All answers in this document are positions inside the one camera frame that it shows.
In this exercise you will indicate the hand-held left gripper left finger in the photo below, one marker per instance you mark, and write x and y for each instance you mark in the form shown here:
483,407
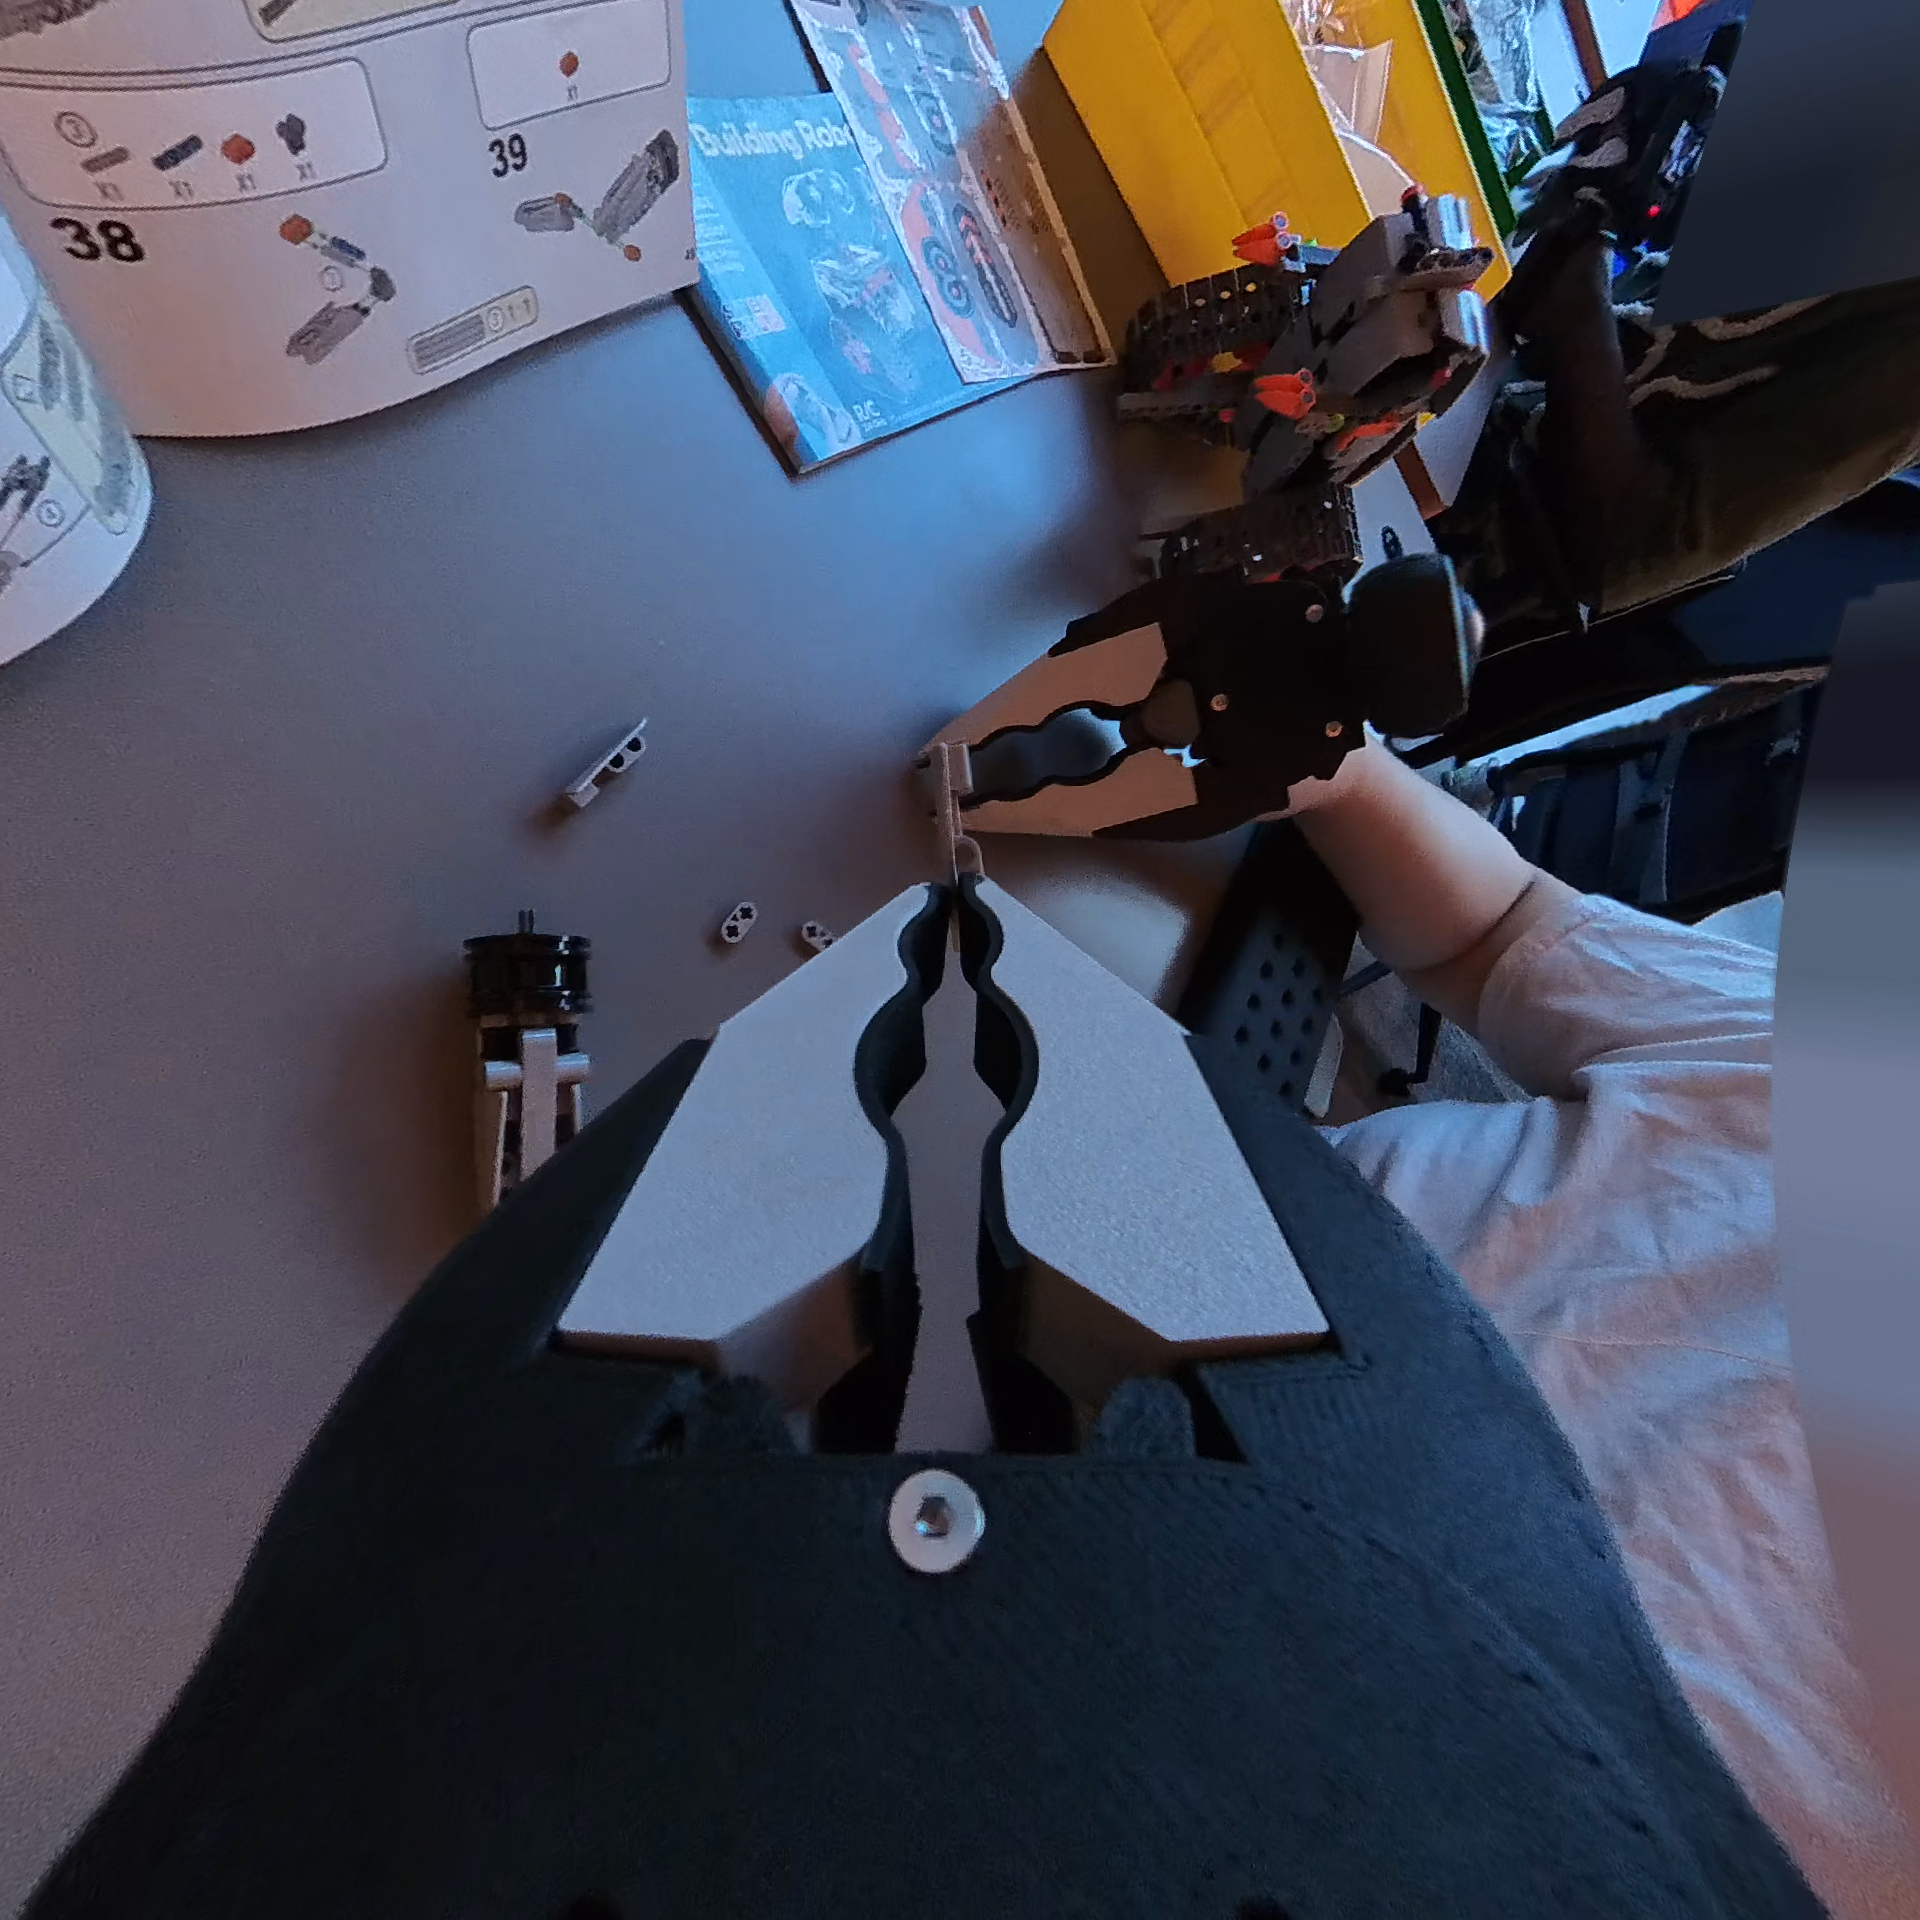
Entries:
722,1184

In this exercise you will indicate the grey motor assembly black wheel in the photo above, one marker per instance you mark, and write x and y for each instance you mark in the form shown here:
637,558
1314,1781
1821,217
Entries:
524,968

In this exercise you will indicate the small grey panel brick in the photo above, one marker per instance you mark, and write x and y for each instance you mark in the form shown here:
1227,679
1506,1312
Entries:
949,780

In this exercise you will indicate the blue booklet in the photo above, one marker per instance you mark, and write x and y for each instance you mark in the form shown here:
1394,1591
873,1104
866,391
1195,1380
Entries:
781,255

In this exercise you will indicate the black tracked toy robot model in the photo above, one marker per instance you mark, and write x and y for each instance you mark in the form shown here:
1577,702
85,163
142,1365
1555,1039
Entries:
1350,347

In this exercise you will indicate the person's white shirt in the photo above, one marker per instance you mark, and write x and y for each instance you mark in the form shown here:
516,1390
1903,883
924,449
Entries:
1621,1349

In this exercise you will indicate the red and white sticker sheet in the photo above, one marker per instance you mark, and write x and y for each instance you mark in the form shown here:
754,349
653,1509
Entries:
961,224

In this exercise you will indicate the clear plastic bag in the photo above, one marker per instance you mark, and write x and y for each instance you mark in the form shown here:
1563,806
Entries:
1350,91

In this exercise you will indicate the white building instruction booklet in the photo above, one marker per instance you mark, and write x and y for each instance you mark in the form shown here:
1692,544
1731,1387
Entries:
301,300

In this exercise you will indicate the person's right forearm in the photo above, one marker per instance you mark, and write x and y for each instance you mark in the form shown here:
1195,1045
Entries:
1426,885

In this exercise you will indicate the dark bag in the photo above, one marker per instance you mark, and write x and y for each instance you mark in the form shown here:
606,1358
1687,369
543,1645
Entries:
1651,796

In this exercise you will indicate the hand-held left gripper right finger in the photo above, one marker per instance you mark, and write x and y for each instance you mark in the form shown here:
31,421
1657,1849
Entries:
1156,1184

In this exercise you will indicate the green-edged cardboard box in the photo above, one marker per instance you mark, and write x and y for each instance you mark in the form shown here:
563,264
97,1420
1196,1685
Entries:
1485,107

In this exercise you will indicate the grey three-hole brick beam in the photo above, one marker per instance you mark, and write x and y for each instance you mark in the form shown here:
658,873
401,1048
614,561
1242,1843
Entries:
609,761

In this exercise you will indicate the yellow box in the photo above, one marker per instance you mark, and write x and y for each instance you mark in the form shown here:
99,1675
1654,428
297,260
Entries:
1202,120

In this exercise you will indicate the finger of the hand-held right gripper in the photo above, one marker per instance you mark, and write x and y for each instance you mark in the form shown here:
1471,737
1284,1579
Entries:
1079,675
1109,804

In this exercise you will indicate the grey desk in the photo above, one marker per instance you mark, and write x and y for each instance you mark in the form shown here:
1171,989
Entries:
377,630

